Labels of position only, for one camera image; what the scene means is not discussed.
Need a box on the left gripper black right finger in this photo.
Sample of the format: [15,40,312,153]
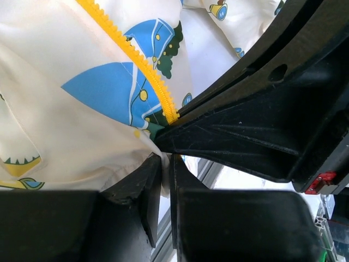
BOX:
[169,154,325,262]

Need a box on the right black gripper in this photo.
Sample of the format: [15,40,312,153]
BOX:
[288,27,348,194]

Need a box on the aluminium front rail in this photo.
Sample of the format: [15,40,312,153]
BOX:
[151,155,222,261]

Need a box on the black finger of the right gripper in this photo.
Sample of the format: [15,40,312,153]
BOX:
[179,1,348,116]
[155,81,338,182]

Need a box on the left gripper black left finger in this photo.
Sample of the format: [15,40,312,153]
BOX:
[1,154,161,261]

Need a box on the yellow cream printed kids jacket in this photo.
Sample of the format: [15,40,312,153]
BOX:
[1,1,284,191]

